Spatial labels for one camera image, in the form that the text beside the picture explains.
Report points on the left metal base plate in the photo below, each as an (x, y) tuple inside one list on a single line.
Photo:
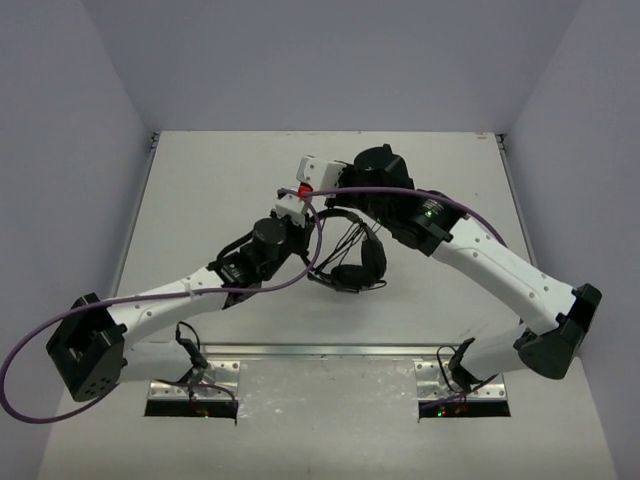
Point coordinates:
[(219, 384)]

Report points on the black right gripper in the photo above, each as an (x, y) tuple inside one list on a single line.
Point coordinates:
[(346, 174)]

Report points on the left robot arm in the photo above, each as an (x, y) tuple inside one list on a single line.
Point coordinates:
[(102, 343)]

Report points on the black headphones with cable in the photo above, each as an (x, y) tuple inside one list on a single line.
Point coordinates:
[(358, 261)]

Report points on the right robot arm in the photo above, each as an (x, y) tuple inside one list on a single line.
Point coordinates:
[(554, 316)]

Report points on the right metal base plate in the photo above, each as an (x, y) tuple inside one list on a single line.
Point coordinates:
[(431, 386)]

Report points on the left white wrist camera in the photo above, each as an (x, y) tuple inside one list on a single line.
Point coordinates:
[(292, 207)]

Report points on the metal base plate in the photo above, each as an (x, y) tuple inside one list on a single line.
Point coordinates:
[(431, 386), (219, 384)]

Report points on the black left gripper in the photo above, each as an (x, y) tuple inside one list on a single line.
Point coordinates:
[(304, 232)]

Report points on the aluminium table front rail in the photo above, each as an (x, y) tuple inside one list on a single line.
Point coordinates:
[(269, 351)]

